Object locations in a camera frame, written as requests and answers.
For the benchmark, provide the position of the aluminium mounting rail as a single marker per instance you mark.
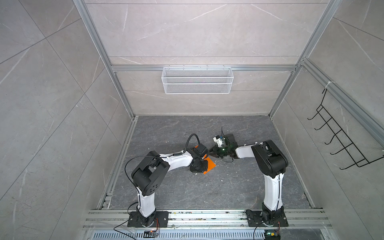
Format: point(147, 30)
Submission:
point(209, 219)

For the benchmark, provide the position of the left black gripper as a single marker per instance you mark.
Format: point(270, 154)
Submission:
point(205, 169)

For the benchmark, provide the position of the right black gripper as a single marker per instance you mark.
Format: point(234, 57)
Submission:
point(215, 149)

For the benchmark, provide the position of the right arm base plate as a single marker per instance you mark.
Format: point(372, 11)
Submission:
point(259, 218)

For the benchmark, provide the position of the white wire mesh basket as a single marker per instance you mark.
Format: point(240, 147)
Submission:
point(197, 80)

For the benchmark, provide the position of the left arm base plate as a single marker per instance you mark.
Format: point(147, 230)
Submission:
point(156, 219)

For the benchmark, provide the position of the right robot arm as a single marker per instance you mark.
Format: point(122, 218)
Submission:
point(272, 163)

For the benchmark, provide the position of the black wire hook rack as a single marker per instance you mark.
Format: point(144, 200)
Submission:
point(340, 136)

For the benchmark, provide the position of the white vented cable duct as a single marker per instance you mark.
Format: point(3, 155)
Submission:
point(182, 235)

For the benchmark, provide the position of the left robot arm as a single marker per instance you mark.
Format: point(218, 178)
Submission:
point(151, 171)

